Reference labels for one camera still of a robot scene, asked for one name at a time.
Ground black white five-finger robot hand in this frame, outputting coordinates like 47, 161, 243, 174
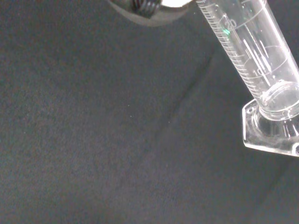
107, 0, 196, 27

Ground black cloth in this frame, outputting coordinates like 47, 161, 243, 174
0, 0, 299, 224

